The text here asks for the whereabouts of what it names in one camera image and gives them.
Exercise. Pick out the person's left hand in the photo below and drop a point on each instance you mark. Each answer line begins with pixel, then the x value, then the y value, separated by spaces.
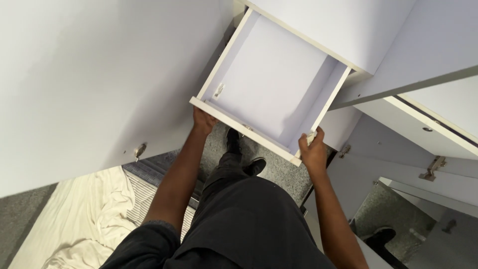
pixel 203 121

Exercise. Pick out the person's right hand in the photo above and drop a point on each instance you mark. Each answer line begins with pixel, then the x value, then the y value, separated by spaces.
pixel 313 153

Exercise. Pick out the white wooden drawer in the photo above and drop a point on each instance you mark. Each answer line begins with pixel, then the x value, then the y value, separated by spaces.
pixel 270 80

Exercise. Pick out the silver door hinge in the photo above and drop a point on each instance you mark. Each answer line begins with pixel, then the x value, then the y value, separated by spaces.
pixel 139 151
pixel 344 151
pixel 432 168

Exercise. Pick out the white label sticker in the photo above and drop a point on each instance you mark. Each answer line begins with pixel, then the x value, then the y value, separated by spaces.
pixel 219 90

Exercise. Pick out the person's black shoe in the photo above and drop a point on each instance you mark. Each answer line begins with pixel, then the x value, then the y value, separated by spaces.
pixel 233 141
pixel 256 166

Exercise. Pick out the silver drawer knob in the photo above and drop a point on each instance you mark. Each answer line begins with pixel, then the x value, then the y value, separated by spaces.
pixel 246 129

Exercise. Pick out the striped mattress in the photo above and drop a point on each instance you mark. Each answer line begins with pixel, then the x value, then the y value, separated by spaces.
pixel 157 190

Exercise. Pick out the person's black trousers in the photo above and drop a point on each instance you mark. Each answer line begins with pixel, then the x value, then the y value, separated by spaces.
pixel 246 209

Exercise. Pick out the white wardrobe door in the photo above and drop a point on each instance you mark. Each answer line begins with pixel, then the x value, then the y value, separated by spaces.
pixel 101 82

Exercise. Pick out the wardrobe mirror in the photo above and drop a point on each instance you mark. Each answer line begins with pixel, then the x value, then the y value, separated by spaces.
pixel 414 224

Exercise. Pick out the person's black shirt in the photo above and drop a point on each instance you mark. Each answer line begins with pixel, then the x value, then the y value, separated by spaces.
pixel 143 248

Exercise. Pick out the cream bed sheet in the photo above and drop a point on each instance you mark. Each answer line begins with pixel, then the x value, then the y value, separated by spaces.
pixel 82 220

